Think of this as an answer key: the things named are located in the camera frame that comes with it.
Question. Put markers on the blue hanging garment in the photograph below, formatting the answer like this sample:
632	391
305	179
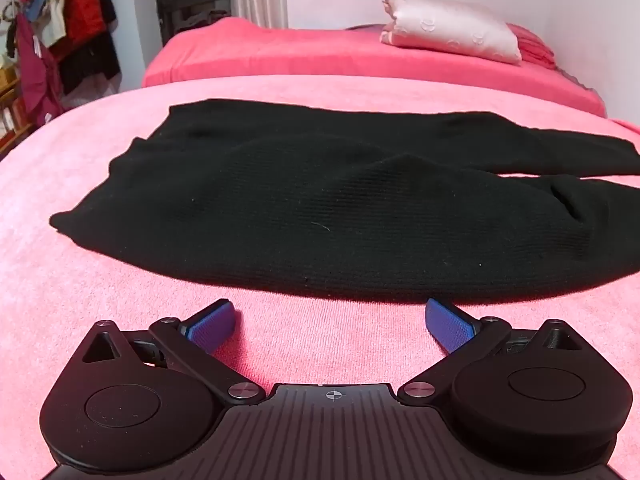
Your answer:
35	7

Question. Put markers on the folded red blanket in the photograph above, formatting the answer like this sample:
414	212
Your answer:
535	45

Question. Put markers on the pink bed blanket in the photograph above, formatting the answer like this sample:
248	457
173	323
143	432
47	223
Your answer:
75	285

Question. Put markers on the black hanging coat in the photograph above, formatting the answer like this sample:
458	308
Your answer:
95	60

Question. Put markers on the maroon hanging garment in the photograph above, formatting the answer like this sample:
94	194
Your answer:
37	80

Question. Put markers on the wooden shelf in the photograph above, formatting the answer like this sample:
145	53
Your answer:
10	120

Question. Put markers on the black pants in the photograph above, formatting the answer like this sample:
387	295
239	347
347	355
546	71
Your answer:
300	210

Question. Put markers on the red bed cover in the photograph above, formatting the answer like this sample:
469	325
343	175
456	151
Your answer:
300	55

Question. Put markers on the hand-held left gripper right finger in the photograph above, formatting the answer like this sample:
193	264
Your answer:
447	326

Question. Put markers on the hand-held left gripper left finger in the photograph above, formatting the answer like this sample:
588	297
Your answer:
215	329

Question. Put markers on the pale pink satin pillow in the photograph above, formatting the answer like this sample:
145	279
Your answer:
450	27

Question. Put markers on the cream hanging garment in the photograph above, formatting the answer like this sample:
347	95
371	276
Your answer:
57	10

